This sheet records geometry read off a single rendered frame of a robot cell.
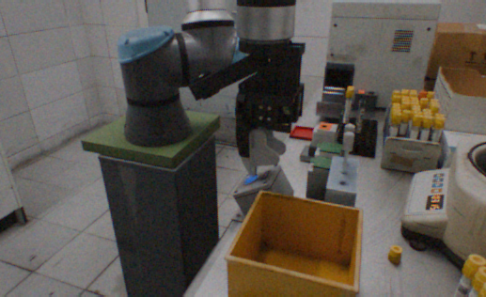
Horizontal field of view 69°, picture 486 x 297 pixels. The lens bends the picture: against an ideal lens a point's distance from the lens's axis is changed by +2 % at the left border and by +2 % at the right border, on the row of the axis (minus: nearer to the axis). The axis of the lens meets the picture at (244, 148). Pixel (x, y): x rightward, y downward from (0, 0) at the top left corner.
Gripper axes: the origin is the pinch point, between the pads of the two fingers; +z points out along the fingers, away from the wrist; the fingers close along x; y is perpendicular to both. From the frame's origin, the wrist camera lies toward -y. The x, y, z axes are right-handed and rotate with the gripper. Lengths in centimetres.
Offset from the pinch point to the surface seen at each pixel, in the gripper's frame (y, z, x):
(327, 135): 9.4, 1.8, 21.4
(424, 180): 27.2, 4.2, 13.4
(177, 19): -123, 0, 186
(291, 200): 8.9, -1.2, -8.1
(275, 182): 4.8, 1.1, -1.1
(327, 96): 5.1, 2.3, 49.5
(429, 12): 27, -19, 61
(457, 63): 43, 1, 98
